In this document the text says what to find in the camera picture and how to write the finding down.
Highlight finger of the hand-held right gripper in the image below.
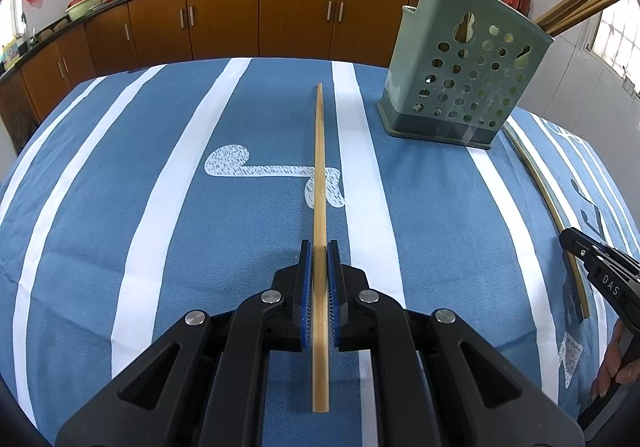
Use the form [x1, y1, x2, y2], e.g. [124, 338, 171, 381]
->
[559, 226, 640, 314]

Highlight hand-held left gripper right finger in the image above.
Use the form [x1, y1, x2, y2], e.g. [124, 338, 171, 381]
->
[326, 239, 587, 447]

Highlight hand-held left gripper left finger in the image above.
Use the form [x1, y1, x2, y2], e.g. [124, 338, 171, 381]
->
[54, 240, 314, 447]

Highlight green perforated utensil holder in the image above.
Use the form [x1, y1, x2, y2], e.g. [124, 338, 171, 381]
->
[376, 0, 556, 150]

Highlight person's right hand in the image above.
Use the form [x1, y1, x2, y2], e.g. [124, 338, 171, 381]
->
[591, 321, 627, 401]

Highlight blue white striped tablecloth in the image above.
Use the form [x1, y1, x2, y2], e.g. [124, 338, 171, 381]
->
[0, 58, 640, 447]

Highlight window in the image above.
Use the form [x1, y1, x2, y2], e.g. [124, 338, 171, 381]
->
[582, 0, 640, 98]

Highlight wooden base cabinets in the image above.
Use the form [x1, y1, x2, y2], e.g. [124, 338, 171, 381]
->
[0, 0, 426, 148]

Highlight green basin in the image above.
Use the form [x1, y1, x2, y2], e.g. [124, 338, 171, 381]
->
[66, 0, 104, 22]

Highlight sink faucet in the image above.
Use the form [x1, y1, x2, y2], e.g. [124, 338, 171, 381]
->
[20, 12, 38, 48]

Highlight colourful carton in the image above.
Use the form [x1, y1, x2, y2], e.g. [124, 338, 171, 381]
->
[0, 37, 21, 70]

